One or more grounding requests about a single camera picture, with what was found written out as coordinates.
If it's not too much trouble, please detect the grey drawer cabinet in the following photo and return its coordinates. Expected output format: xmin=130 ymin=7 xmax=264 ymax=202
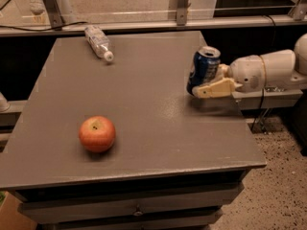
xmin=0 ymin=31 xmax=268 ymax=230

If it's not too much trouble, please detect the red apple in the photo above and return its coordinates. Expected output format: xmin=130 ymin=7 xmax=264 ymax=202
xmin=79 ymin=116 xmax=116 ymax=153

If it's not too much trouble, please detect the right metal bracket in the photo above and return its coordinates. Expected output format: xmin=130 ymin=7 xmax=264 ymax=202
xmin=288 ymin=0 xmax=307 ymax=21

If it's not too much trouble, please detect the metal drawer knob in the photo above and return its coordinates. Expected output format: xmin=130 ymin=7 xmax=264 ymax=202
xmin=133 ymin=208 xmax=144 ymax=217

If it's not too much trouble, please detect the grey drawer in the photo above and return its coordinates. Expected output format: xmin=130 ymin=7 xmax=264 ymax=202
xmin=19 ymin=182 xmax=244 ymax=224
xmin=41 ymin=209 xmax=222 ymax=230

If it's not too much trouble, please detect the upper grey drawer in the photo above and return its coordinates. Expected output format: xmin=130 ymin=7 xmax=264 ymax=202
xmin=19 ymin=182 xmax=244 ymax=224

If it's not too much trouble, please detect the blue pepsi can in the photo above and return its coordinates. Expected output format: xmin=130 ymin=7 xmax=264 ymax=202
xmin=186 ymin=46 xmax=221 ymax=95

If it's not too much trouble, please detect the cardboard box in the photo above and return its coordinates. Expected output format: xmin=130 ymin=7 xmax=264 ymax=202
xmin=0 ymin=192 xmax=37 ymax=230

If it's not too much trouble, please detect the black cable on ledge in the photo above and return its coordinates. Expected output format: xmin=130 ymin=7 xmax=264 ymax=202
xmin=0 ymin=20 xmax=88 ymax=33

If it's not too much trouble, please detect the lower grey drawer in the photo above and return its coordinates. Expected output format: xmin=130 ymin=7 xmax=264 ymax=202
xmin=41 ymin=209 xmax=222 ymax=230

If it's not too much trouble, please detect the left metal bracket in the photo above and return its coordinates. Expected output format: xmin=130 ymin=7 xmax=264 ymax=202
xmin=42 ymin=0 xmax=63 ymax=31

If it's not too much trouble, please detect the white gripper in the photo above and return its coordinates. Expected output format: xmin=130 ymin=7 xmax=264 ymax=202
xmin=192 ymin=55 xmax=265 ymax=99

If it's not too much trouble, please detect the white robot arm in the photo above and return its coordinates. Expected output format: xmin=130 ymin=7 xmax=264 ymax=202
xmin=187 ymin=34 xmax=307 ymax=99

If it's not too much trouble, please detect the centre metal bracket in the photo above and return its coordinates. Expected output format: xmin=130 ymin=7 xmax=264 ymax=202
xmin=176 ymin=0 xmax=189 ymax=26

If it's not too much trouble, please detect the clear plastic water bottle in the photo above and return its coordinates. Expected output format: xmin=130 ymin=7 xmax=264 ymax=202
xmin=84 ymin=25 xmax=114 ymax=62

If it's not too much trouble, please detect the metal bracket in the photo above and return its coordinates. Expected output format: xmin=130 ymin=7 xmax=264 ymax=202
xmin=42 ymin=0 xmax=63 ymax=31
xmin=176 ymin=0 xmax=189 ymax=26
xmin=288 ymin=0 xmax=307 ymax=21

